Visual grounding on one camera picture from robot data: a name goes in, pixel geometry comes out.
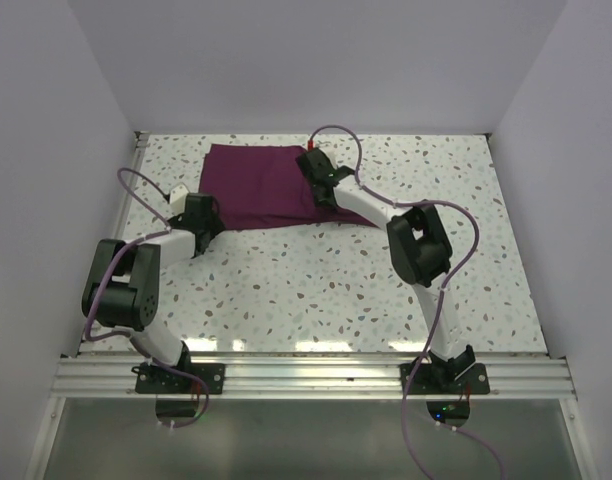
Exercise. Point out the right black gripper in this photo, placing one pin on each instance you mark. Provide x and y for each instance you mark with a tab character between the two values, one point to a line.
322	204

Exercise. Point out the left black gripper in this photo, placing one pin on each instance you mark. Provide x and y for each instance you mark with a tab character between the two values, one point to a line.
214	225

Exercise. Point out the purple cloth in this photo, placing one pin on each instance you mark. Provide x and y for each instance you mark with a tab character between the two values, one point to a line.
262	187

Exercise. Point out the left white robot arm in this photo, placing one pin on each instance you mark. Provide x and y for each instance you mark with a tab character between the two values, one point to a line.
121	294

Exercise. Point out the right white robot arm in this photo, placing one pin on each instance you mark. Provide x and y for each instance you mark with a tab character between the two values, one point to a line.
419	248

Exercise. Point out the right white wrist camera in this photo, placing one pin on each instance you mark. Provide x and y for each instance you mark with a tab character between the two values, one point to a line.
328	151

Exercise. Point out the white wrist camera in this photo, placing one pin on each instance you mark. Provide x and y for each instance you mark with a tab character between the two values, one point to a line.
328	151
177	196

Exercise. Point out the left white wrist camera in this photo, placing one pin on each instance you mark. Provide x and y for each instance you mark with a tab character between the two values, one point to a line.
177	196

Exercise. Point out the aluminium left side rail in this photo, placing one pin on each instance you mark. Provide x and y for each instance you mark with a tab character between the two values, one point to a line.
125	199

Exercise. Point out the aluminium rail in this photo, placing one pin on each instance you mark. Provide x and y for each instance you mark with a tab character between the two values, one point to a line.
125	199
321	377

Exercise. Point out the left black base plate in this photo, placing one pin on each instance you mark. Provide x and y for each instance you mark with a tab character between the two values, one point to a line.
154	380

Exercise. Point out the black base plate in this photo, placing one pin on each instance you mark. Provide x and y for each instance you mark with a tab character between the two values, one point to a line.
154	380
430	381

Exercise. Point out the aluminium front rail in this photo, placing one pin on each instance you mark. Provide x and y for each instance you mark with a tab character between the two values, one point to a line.
321	377

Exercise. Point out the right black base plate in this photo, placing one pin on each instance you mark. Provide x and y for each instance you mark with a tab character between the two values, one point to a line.
430	381

